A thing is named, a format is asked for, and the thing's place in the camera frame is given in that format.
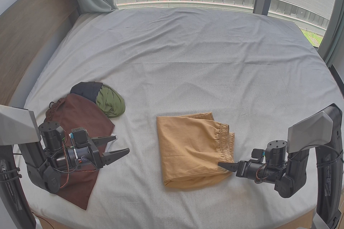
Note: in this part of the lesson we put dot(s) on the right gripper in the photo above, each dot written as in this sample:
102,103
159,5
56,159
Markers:
248,169

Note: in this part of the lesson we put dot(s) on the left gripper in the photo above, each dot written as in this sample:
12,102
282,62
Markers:
83,156

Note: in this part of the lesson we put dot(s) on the tan shorts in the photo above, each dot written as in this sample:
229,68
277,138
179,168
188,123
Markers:
188,150

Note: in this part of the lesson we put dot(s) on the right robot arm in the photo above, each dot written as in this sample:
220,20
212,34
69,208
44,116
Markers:
306,136

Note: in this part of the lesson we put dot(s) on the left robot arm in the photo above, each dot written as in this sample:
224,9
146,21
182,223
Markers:
29,158

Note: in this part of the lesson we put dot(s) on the bed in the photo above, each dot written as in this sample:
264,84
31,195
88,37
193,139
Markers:
188,45

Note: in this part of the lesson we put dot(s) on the brown shorts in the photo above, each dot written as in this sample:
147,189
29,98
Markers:
83,115

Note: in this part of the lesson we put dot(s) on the green garment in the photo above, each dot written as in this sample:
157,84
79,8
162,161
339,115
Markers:
111,104

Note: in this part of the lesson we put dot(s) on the black garment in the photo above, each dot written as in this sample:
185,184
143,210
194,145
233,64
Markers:
84,91

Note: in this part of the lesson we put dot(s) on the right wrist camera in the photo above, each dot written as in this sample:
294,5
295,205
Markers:
258,154

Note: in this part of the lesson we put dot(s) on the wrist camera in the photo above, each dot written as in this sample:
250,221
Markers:
258,154
80,137

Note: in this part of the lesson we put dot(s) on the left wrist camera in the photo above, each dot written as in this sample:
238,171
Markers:
80,137

